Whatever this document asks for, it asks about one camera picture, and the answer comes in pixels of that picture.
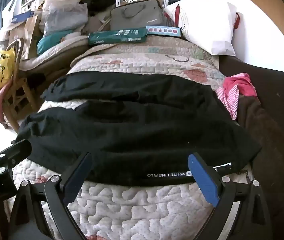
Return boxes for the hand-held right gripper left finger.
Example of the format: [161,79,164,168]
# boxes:
[8,152,93,240]

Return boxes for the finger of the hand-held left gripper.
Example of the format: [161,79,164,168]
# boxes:
[0,139,32,167]

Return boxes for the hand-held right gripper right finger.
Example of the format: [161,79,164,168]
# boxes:
[187,152,276,240]

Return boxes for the black pants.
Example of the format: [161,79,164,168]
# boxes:
[14,71,262,188]

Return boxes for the wooden chair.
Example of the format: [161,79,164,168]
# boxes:
[3,40,47,130]

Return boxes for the quilted heart print blanket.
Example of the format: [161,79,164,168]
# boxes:
[3,40,257,240]

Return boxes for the yellow cartoon plastic bag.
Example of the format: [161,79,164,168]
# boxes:
[0,49,16,95]

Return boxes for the dark brown blanket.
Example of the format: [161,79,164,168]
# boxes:
[218,55,284,240]

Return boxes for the pink striped cloth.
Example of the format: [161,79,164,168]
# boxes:
[215,84,240,120]

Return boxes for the pink red garment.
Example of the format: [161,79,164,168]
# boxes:
[223,72,257,98]

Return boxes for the brown paper bag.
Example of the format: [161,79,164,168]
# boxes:
[8,15,41,60]

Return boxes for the teal cloth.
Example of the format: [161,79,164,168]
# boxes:
[36,29,75,55]

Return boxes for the white plastic bag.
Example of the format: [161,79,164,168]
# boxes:
[1,0,17,28]

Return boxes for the white bagged bundle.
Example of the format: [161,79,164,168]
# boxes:
[41,0,89,34]

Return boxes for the green flat box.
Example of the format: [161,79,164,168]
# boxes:
[87,27,148,46]

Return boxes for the light blue box with circles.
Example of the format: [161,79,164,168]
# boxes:
[146,26,181,38]

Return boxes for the grey laptop bag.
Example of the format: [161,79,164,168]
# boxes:
[110,0,163,30]

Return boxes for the black clothes pile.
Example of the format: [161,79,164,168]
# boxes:
[81,0,119,18]

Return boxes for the white paper bag red handles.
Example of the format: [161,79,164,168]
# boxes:
[164,0,238,56]

